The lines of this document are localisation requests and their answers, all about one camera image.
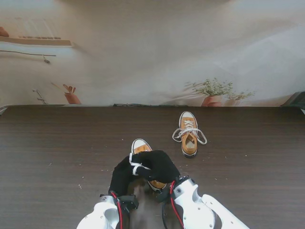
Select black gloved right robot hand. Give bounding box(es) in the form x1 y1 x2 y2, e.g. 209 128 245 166
133 149 181 184

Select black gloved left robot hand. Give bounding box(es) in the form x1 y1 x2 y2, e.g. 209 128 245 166
108 154 146 197

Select yellow canvas sneaker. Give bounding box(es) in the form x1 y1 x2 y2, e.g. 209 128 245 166
178 111 198 158
131 138 168 193

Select green plant in terracotta pot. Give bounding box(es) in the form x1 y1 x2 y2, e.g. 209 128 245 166
184 78 258 107

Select terracotta pot with wooden utensils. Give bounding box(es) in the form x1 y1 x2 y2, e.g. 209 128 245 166
51 82 82 105

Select metal tap fixture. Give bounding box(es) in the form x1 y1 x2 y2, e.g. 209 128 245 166
32 88 48 104

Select red and black arm cables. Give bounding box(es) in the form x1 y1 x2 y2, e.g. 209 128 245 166
111 192 140 229
157 180 185 229

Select metal wall rail with hook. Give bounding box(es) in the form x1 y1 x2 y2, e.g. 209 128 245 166
0 49 57 65

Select wooden wall shelf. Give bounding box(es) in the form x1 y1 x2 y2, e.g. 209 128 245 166
0 35 74 48

